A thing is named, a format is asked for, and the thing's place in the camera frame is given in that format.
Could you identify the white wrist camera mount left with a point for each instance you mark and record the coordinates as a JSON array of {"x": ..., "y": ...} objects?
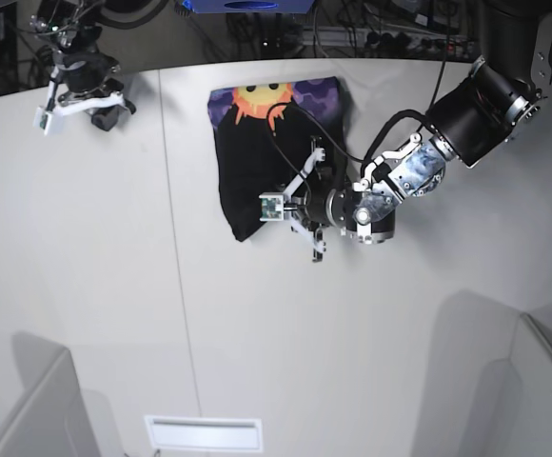
[{"x": 290, "y": 204}]

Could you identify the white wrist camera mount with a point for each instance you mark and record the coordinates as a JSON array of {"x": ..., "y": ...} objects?
[
  {"x": 290, "y": 204},
  {"x": 103, "y": 105}
]

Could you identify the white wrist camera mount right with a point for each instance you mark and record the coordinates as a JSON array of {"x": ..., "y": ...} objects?
[{"x": 103, "y": 105}]

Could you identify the black T-shirt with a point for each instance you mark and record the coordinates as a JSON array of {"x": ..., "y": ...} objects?
[{"x": 263, "y": 136}]

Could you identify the blue box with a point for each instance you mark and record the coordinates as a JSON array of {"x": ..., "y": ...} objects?
[{"x": 262, "y": 7}]

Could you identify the black monitor stand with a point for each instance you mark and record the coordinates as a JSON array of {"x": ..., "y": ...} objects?
[{"x": 8, "y": 42}]

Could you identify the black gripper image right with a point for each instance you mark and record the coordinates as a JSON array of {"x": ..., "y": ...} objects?
[{"x": 325, "y": 207}]

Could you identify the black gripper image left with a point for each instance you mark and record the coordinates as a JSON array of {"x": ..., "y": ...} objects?
[{"x": 85, "y": 72}]

